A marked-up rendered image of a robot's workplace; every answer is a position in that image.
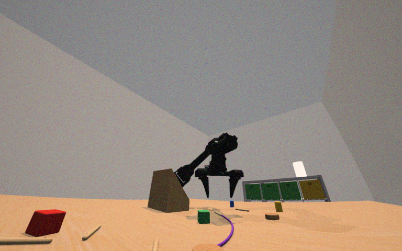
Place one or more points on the red block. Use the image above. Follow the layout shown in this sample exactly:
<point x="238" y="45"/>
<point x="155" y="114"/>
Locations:
<point x="45" y="222"/>

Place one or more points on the green block with hole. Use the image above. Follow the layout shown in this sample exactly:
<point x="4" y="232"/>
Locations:
<point x="203" y="217"/>

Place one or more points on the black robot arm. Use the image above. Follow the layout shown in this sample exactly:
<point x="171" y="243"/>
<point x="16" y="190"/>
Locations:
<point x="225" y="144"/>

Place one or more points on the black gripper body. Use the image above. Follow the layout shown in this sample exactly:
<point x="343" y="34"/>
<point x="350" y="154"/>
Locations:
<point x="218" y="169"/>

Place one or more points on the yellow cylinder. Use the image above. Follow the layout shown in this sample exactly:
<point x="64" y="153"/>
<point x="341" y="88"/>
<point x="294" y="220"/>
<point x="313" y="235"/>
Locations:
<point x="278" y="206"/>

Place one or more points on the purple cord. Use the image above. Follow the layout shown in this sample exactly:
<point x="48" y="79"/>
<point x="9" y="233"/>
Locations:
<point x="231" y="233"/>

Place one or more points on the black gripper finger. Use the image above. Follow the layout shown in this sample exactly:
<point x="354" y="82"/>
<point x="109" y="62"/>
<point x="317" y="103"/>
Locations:
<point x="232" y="184"/>
<point x="205" y="182"/>

